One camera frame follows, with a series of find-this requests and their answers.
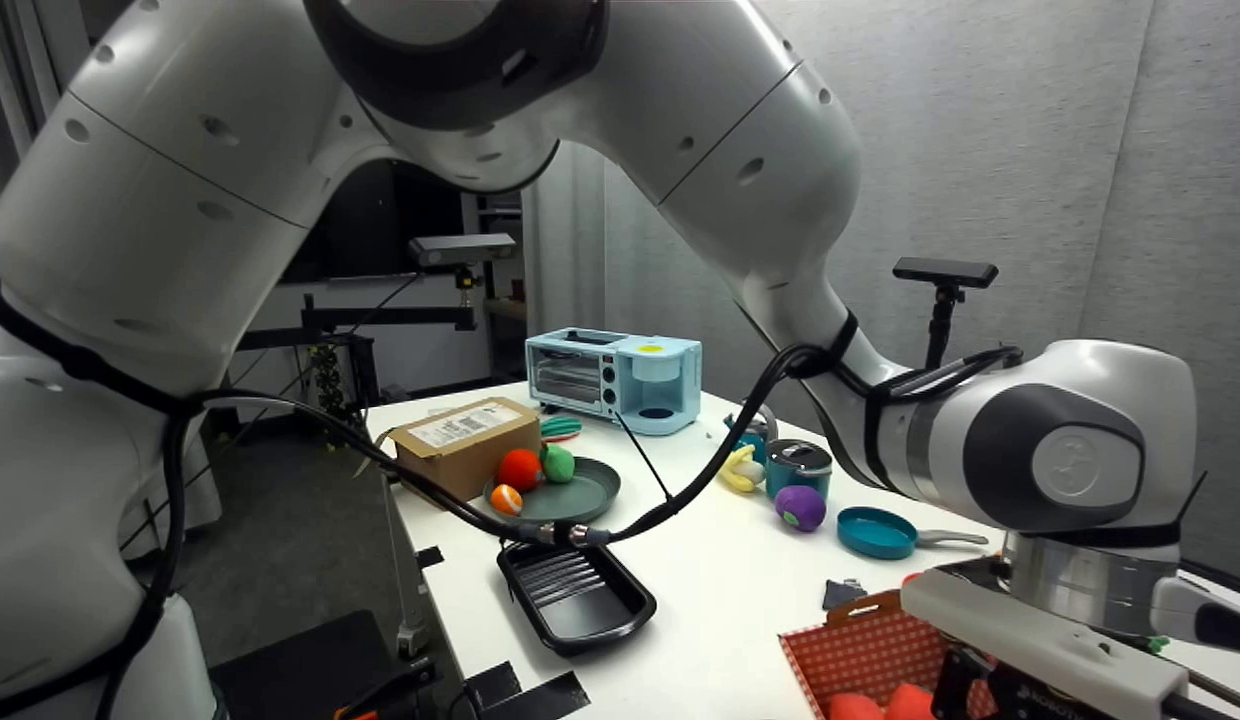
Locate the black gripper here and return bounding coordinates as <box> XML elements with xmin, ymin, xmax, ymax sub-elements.
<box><xmin>928</xmin><ymin>644</ymin><xmax>1054</xmax><ymax>720</ymax></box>

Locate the orange checkered fruit box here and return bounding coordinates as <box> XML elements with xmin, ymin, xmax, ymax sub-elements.
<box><xmin>776</xmin><ymin>582</ymin><xmax>995</xmax><ymax>720</ymax></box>

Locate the red-orange round fruit toy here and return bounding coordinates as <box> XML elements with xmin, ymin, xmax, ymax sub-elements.
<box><xmin>881</xmin><ymin>681</ymin><xmax>942</xmax><ymax>720</ymax></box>

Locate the teal toy frying pan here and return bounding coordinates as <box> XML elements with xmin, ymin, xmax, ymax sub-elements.
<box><xmin>833</xmin><ymin>505</ymin><xmax>992</xmax><ymax>564</ymax></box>

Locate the purple eggplant toy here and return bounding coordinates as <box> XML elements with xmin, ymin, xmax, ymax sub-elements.
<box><xmin>772</xmin><ymin>478</ymin><xmax>833</xmax><ymax>536</ymax></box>

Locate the light blue toy toaster oven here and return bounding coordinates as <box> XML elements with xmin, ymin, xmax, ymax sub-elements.
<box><xmin>522</xmin><ymin>323</ymin><xmax>709</xmax><ymax>440</ymax></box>

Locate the red tomato toy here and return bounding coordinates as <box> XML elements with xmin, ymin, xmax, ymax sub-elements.
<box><xmin>498</xmin><ymin>443</ymin><xmax>543</xmax><ymax>493</ymax></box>

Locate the brown cardboard box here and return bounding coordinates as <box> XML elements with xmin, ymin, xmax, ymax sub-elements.
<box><xmin>386</xmin><ymin>392</ymin><xmax>543</xmax><ymax>505</ymax></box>

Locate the black baking tray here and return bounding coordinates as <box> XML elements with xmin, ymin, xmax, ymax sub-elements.
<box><xmin>494</xmin><ymin>536</ymin><xmax>662</xmax><ymax>656</ymax></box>

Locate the dark green round plate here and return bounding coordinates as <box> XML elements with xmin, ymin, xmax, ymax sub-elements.
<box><xmin>494</xmin><ymin>452</ymin><xmax>626</xmax><ymax>528</ymax></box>

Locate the black flat strip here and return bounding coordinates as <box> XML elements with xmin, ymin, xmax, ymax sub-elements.
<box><xmin>462</xmin><ymin>660</ymin><xmax>597</xmax><ymax>720</ymax></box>

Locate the grey curtain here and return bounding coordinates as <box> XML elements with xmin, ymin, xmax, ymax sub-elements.
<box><xmin>516</xmin><ymin>0</ymin><xmax>1240</xmax><ymax>576</ymax></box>

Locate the black camera tripod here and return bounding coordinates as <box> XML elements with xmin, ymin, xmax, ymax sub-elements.
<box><xmin>921</xmin><ymin>278</ymin><xmax>974</xmax><ymax>375</ymax></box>

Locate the black stereo camera bar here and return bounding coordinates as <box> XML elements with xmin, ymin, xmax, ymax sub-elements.
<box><xmin>892</xmin><ymin>250</ymin><xmax>1005</xmax><ymax>293</ymax></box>

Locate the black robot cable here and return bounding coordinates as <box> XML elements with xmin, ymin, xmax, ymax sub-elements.
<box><xmin>178</xmin><ymin>335</ymin><xmax>903</xmax><ymax>550</ymax></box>

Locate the grey stereo camera bar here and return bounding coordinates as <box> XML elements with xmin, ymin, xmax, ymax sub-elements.
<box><xmin>410</xmin><ymin>233</ymin><xmax>522</xmax><ymax>269</ymax></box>

